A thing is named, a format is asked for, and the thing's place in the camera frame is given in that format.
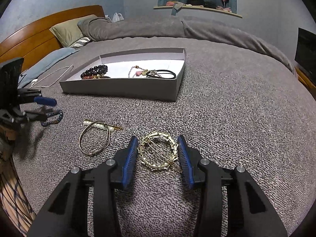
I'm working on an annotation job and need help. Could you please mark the large black bead bracelet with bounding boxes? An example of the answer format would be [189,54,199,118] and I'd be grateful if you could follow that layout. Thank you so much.
[80,64,109,80]

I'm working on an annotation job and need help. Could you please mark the grey bed cover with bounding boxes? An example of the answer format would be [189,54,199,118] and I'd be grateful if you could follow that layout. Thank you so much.
[13,38,315,233]

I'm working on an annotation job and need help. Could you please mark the white plastic bag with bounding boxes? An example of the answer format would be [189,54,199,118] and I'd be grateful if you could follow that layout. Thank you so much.
[112,12,124,23]

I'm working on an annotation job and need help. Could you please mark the pink cord jewelry bundle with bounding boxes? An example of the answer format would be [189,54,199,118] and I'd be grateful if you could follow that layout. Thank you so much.
[128,65,149,78]

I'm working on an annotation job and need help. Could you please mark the grey cardboard tray box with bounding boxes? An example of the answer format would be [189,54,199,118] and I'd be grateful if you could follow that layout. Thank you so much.
[59,48,186,101]

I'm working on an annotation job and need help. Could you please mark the gold bangle bracelet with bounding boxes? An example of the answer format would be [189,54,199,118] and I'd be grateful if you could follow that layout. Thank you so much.
[78,120,111,156]

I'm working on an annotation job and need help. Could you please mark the wooden headboard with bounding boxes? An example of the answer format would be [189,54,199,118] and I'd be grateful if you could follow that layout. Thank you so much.
[1,5,104,71]

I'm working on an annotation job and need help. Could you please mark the wooden tv stand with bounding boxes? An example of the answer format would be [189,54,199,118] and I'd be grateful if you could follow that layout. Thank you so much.
[295,67,316,95]

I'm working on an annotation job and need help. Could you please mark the light blue blanket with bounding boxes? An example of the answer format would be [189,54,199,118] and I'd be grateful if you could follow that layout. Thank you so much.
[18,48,79,88]

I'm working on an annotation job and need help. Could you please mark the gold round hair clip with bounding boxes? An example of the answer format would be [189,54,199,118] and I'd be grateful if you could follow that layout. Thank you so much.
[138,131,182,173]

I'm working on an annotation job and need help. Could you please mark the wooden window sill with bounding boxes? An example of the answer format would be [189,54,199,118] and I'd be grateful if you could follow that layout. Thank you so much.
[153,6,243,19]

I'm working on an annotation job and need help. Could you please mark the plaid left sleeve forearm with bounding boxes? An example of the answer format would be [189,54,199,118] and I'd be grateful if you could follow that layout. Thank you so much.
[1,139,36,236]

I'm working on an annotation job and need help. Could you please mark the black camera box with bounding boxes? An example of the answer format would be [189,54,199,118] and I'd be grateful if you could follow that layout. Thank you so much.
[1,57,24,95]

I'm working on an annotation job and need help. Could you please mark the white charging cable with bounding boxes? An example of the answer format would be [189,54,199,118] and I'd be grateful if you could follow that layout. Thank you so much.
[29,64,74,89]

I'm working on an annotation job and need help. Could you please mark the person's left hand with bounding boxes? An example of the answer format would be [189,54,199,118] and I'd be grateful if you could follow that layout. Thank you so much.
[1,125,18,150]

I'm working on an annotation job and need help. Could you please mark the grey duvet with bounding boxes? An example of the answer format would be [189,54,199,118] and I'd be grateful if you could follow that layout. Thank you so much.
[77,16,296,75]

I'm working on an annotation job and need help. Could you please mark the striped pillow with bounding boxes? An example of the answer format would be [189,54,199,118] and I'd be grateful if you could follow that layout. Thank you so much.
[70,37,91,49]

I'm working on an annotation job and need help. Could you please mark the black hair tie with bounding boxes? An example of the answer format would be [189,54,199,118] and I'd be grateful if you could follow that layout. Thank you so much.
[145,69,177,80]

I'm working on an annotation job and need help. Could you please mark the black clothes on sill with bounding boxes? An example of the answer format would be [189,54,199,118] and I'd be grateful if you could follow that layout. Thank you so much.
[186,0,216,9]

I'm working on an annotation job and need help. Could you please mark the olive green pillow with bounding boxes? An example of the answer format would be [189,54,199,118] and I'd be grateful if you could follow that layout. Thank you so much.
[49,14,97,48]

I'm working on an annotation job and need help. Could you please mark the pearl hair pin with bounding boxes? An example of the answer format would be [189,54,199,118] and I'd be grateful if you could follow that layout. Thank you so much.
[83,119,123,133]

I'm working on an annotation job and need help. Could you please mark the dark red bead bracelet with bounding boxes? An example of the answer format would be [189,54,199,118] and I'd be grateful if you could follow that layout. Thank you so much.
[82,75,112,80]

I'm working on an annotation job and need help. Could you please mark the black television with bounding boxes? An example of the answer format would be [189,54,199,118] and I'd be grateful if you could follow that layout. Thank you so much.
[295,28,316,82]

